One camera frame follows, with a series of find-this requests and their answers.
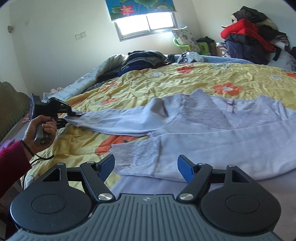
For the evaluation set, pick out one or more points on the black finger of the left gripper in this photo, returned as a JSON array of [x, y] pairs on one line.
[[74, 113]]

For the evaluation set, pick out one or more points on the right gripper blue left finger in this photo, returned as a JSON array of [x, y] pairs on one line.
[[104, 167]]

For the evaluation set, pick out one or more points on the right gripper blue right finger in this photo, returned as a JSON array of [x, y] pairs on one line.
[[187, 168]]

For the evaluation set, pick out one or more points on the lavender long sleeve top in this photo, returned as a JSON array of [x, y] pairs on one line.
[[256, 135]]

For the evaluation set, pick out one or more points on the dark red sleeve forearm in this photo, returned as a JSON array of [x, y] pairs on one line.
[[15, 162]]

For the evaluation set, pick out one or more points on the folded dark clothes stack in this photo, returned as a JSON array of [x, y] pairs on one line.
[[139, 60]]

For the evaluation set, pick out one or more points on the light patterned blanket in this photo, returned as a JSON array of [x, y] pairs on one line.
[[87, 80]]

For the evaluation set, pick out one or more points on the yellow floral quilt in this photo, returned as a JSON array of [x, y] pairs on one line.
[[231, 80]]

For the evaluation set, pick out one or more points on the blue bed sheet edge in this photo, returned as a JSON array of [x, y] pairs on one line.
[[217, 59]]

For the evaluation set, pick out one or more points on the lotus print roller blind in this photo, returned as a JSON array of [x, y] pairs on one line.
[[125, 8]]

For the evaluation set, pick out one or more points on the green plastic chair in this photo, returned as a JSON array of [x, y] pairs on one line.
[[205, 48]]

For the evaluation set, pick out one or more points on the bright window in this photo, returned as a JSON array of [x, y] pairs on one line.
[[143, 25]]

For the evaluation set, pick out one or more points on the floral white pillow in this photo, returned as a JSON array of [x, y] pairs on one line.
[[185, 37]]

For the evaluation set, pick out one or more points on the pile of dark jackets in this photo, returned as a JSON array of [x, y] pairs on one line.
[[248, 48]]

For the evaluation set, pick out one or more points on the red puffer jacket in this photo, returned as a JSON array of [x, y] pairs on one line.
[[247, 28]]

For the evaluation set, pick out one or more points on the white wall switch plate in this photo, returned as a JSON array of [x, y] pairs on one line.
[[80, 36]]

